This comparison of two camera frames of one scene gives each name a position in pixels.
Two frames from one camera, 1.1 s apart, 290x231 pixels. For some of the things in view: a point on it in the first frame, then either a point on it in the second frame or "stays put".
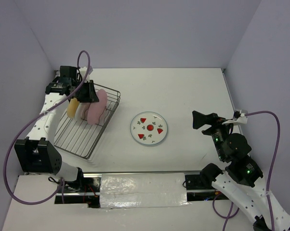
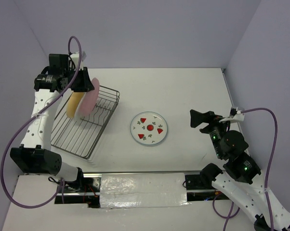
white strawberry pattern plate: (148, 127) stays put
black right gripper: (214, 120) stays put
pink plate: (96, 110) -> (88, 101)
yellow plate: (72, 105) stays put
